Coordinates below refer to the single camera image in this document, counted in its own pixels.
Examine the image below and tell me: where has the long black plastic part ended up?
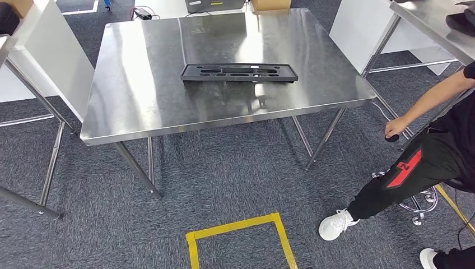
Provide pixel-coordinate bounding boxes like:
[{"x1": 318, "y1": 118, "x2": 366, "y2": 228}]
[{"x1": 180, "y1": 63, "x2": 299, "y2": 84}]

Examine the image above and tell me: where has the yellow floor tape square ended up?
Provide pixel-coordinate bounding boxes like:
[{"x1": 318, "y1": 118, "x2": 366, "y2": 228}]
[
  {"x1": 434, "y1": 183, "x2": 475, "y2": 235},
  {"x1": 185, "y1": 212, "x2": 299, "y2": 269}
]

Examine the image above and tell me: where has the stainless steel table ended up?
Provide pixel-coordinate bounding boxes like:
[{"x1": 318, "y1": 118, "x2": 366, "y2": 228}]
[{"x1": 80, "y1": 7, "x2": 378, "y2": 200}]

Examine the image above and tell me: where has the grey laptop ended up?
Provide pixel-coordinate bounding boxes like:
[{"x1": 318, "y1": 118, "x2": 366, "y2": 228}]
[{"x1": 185, "y1": 0, "x2": 246, "y2": 13}]

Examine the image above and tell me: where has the cardboard box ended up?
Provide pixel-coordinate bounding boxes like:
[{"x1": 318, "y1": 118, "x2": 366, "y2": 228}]
[
  {"x1": 5, "y1": 0, "x2": 35, "y2": 18},
  {"x1": 251, "y1": 0, "x2": 292, "y2": 12}
]

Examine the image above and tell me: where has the white desk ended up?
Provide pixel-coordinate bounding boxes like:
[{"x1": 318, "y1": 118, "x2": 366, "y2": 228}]
[{"x1": 133, "y1": 0, "x2": 257, "y2": 19}]

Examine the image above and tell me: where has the black power adapter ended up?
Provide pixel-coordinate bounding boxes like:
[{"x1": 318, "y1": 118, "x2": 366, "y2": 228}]
[{"x1": 133, "y1": 8, "x2": 153, "y2": 21}]

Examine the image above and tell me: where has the person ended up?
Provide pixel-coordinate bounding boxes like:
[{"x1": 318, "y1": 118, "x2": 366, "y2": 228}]
[{"x1": 319, "y1": 61, "x2": 475, "y2": 269}]

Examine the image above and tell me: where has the chrome swivel stool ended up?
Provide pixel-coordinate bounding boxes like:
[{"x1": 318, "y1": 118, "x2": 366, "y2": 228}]
[{"x1": 371, "y1": 170, "x2": 439, "y2": 226}]

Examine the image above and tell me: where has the black fabric bundle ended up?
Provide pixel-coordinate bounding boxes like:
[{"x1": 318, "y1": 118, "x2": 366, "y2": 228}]
[{"x1": 445, "y1": 2, "x2": 475, "y2": 38}]

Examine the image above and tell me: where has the white floor cable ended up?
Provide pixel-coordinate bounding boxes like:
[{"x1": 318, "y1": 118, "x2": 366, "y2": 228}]
[{"x1": 372, "y1": 102, "x2": 409, "y2": 140}]

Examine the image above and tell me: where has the black floor cable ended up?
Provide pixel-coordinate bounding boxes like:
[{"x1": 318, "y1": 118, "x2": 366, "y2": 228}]
[{"x1": 454, "y1": 189, "x2": 475, "y2": 251}]

